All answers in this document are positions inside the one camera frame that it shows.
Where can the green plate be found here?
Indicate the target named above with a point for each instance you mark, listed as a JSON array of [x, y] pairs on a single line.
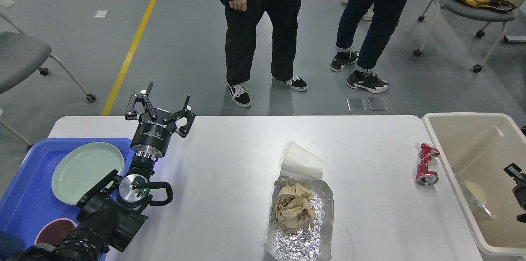
[[83, 168]]

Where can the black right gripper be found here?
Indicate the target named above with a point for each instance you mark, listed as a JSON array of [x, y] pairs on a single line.
[[519, 190]]

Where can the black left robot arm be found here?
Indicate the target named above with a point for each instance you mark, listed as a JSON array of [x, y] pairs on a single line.
[[110, 211]]

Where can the beige plastic bin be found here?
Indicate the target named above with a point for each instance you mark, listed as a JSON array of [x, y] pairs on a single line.
[[474, 150]]

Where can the grey chair left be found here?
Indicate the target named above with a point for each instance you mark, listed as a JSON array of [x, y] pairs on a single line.
[[21, 55]]

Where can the red foil wrapper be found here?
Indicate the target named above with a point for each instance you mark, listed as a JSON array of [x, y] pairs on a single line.
[[425, 177]]

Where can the aluminium foil sheet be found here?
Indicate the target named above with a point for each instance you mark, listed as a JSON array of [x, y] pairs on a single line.
[[312, 243]]

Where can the blue plastic tray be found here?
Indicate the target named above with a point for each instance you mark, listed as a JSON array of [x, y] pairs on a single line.
[[29, 203]]

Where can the crumpled brown paper on foil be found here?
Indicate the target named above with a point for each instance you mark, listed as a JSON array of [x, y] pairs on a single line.
[[293, 209]]

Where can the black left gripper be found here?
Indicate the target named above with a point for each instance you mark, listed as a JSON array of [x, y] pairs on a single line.
[[153, 137]]

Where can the person with white sneakers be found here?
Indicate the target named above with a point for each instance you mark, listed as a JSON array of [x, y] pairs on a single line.
[[370, 12]]

